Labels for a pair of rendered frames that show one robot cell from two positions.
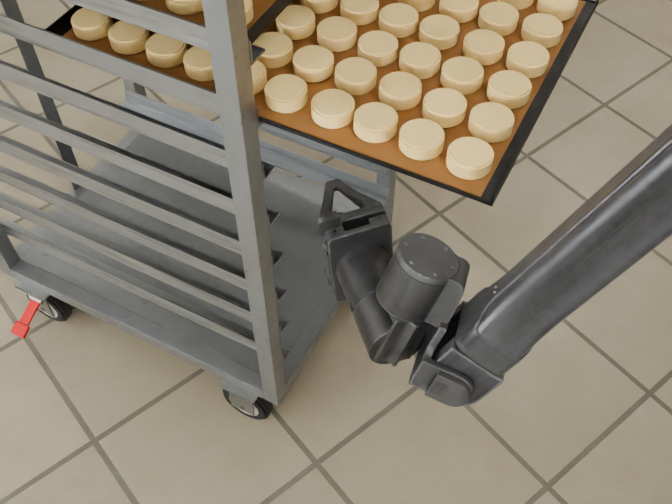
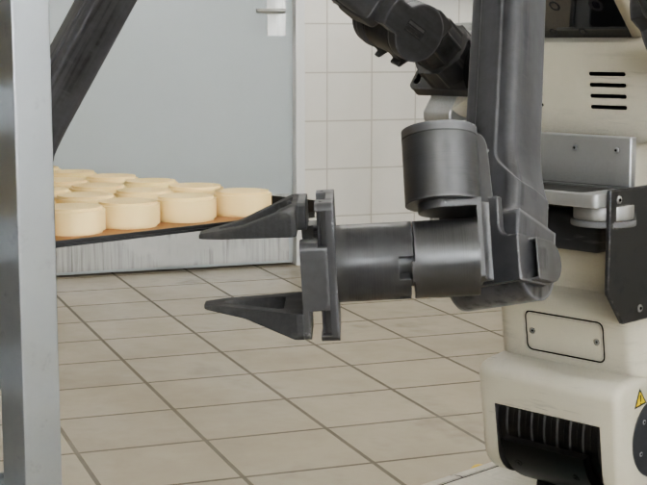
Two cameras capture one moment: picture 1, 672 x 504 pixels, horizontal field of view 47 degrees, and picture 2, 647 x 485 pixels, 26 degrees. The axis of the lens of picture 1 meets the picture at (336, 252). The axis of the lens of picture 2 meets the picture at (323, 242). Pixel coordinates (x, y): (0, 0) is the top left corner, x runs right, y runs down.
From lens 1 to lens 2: 107 cm
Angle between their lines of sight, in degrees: 72
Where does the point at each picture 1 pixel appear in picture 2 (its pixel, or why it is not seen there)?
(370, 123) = (138, 201)
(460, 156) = (245, 191)
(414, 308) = (478, 175)
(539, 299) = (526, 118)
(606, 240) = (528, 30)
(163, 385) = not seen: outside the picture
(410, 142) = (195, 197)
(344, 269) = (353, 245)
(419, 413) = not seen: outside the picture
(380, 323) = (460, 225)
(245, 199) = (49, 402)
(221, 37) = (37, 52)
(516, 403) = not seen: outside the picture
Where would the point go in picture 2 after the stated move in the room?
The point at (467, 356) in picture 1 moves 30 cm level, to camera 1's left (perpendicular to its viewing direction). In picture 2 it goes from (528, 215) to (430, 276)
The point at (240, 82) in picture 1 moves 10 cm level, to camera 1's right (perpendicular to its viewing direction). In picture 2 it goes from (48, 137) to (116, 128)
